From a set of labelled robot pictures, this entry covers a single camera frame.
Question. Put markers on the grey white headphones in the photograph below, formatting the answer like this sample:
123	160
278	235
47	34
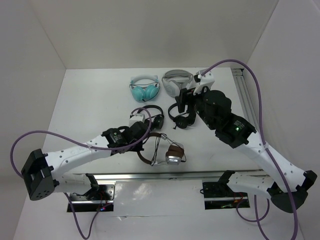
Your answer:
176	80

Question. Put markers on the black headphones left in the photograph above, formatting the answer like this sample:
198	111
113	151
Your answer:
157	120

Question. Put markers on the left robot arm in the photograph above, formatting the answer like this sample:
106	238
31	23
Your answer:
47	173

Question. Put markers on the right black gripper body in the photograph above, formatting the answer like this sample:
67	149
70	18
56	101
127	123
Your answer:
199	109

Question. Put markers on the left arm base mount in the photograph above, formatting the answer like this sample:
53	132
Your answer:
91	195

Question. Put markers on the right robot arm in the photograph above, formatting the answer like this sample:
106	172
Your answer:
285	184

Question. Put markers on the aluminium rail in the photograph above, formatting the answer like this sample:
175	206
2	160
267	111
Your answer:
244	96
196	175

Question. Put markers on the aluminium rail right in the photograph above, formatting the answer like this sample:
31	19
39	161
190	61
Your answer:
244	96

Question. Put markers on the black headphones right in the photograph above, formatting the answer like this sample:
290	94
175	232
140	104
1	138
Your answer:
183	120

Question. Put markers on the black headphones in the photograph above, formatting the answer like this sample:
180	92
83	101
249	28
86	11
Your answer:
157	120
183	120

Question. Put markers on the brown silver headphones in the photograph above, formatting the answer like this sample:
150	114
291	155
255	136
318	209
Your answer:
174	155

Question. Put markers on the aluminium rail front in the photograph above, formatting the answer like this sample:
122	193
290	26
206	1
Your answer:
196	175

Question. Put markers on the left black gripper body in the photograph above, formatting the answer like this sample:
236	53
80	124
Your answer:
137	147

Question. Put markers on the teal headphones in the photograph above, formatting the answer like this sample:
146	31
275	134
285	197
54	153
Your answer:
145	91

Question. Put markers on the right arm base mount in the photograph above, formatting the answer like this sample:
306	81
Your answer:
217	195

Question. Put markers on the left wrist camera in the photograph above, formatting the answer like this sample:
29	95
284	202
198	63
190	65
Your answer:
138	117

